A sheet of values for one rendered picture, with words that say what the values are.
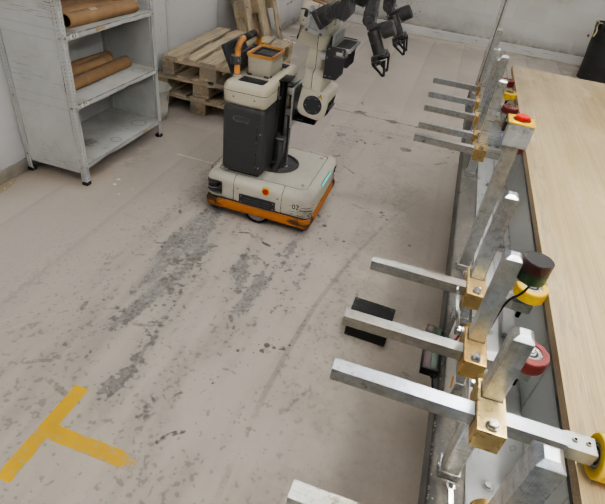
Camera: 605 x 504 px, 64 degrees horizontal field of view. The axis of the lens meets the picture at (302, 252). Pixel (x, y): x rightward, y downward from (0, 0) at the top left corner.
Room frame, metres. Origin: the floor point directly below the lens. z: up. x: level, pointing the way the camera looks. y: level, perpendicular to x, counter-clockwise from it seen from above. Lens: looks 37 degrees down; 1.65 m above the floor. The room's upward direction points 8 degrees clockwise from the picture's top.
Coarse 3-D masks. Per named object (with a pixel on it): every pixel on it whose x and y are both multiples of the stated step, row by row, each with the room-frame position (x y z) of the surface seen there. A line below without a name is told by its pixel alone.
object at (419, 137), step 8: (416, 136) 2.05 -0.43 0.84; (424, 136) 2.04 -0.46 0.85; (432, 136) 2.05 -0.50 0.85; (432, 144) 2.03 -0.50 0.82; (440, 144) 2.02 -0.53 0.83; (448, 144) 2.01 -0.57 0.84; (456, 144) 2.01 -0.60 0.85; (464, 144) 2.01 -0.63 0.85; (464, 152) 2.00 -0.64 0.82; (472, 152) 1.99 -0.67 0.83; (488, 152) 1.98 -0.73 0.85; (496, 152) 1.98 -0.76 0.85
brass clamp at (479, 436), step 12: (480, 384) 0.59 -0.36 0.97; (480, 396) 0.56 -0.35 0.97; (480, 408) 0.54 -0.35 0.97; (492, 408) 0.54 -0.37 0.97; (504, 408) 0.54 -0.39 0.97; (480, 420) 0.51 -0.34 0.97; (504, 420) 0.52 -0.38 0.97; (468, 432) 0.52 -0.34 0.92; (480, 432) 0.49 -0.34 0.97; (492, 432) 0.49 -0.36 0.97; (504, 432) 0.49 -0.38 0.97; (468, 444) 0.49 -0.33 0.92; (480, 444) 0.49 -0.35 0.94; (492, 444) 0.49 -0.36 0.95
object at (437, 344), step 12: (348, 312) 0.85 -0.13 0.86; (360, 312) 0.85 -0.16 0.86; (348, 324) 0.83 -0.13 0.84; (360, 324) 0.82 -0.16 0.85; (372, 324) 0.82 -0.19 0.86; (384, 324) 0.82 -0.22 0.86; (396, 324) 0.83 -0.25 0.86; (384, 336) 0.81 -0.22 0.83; (396, 336) 0.80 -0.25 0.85; (408, 336) 0.80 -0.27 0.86; (420, 336) 0.80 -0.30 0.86; (432, 336) 0.81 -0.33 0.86; (420, 348) 0.79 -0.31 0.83; (432, 348) 0.79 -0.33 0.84; (444, 348) 0.78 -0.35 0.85; (456, 348) 0.78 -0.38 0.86; (492, 360) 0.76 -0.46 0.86
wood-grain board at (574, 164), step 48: (528, 96) 2.69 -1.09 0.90; (576, 96) 2.82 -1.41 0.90; (576, 144) 2.07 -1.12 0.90; (528, 192) 1.59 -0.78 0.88; (576, 192) 1.59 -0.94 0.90; (576, 240) 1.26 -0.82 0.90; (576, 288) 1.02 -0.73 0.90; (576, 336) 0.83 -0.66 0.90; (576, 384) 0.69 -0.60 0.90; (576, 432) 0.57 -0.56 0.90; (576, 480) 0.47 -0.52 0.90
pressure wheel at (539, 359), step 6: (534, 348) 0.77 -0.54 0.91; (540, 348) 0.77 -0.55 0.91; (534, 354) 0.75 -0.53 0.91; (540, 354) 0.75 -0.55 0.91; (546, 354) 0.75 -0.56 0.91; (528, 360) 0.73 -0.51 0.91; (534, 360) 0.73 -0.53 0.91; (540, 360) 0.73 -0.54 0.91; (546, 360) 0.74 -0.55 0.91; (528, 366) 0.72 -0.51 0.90; (534, 366) 0.72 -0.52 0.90; (540, 366) 0.72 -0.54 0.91; (546, 366) 0.73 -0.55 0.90; (522, 372) 0.72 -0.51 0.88; (528, 372) 0.72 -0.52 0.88; (534, 372) 0.72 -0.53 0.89; (540, 372) 0.72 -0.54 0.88
